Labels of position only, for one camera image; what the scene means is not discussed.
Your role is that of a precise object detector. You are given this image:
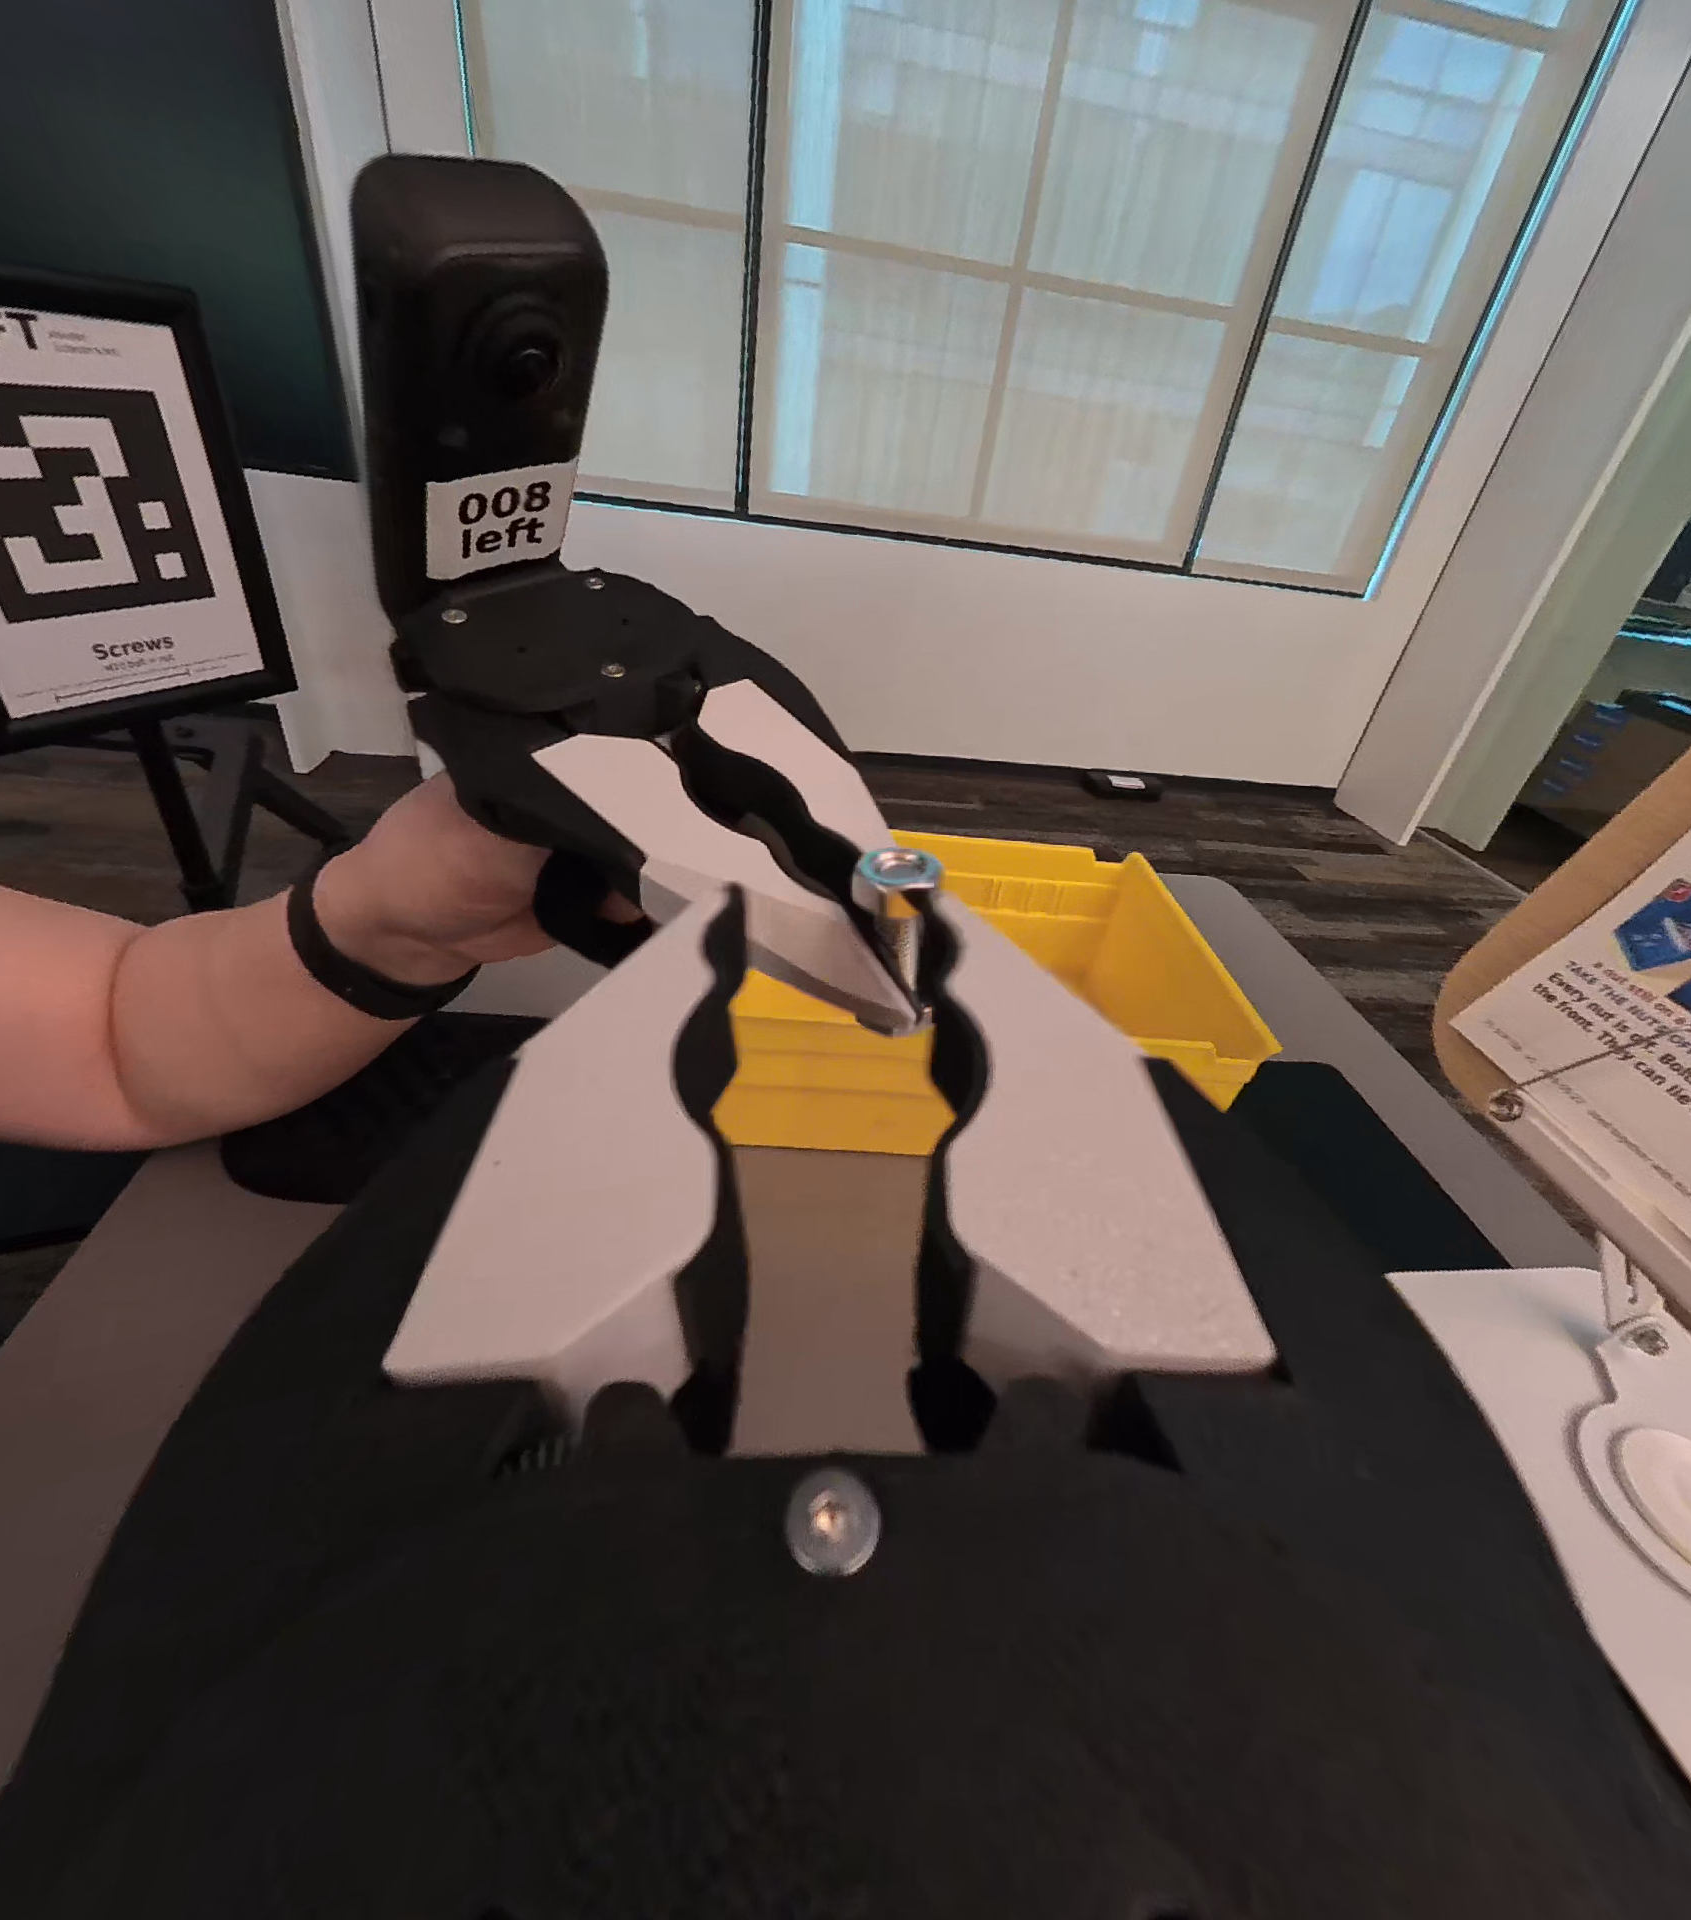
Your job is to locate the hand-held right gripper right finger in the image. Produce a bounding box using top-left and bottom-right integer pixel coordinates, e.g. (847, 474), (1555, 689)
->
(911, 888), (1300, 1452)

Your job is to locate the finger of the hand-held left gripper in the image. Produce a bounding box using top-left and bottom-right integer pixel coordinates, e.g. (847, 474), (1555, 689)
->
(677, 674), (890, 884)
(529, 732), (935, 1042)

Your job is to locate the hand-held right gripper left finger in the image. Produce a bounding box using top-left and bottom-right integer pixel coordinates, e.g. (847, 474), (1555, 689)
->
(380, 888), (760, 1455)

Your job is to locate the steel hex bolt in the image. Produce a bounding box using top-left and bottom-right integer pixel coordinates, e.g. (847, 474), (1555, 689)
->
(856, 847), (945, 1042)

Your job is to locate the yellow plastic bin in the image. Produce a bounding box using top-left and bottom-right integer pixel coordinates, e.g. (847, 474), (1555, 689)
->
(712, 830), (1285, 1159)

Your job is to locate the person's left forearm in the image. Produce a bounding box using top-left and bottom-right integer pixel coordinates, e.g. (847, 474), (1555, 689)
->
(0, 863), (375, 1151)

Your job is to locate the person's left hand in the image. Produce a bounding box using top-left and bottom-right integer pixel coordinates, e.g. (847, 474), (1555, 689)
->
(317, 778), (647, 987)

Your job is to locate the black framed marker sign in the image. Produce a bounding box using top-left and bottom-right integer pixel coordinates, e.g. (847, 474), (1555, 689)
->
(0, 246), (356, 917)

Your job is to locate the frosted glass window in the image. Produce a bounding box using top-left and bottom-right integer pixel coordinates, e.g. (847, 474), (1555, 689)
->
(458, 0), (1645, 602)

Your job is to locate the black wrist strap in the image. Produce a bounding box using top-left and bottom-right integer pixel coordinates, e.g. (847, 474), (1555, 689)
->
(283, 853), (485, 1027)

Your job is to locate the large black wall screen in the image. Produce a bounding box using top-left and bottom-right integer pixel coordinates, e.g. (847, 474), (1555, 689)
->
(0, 0), (356, 485)

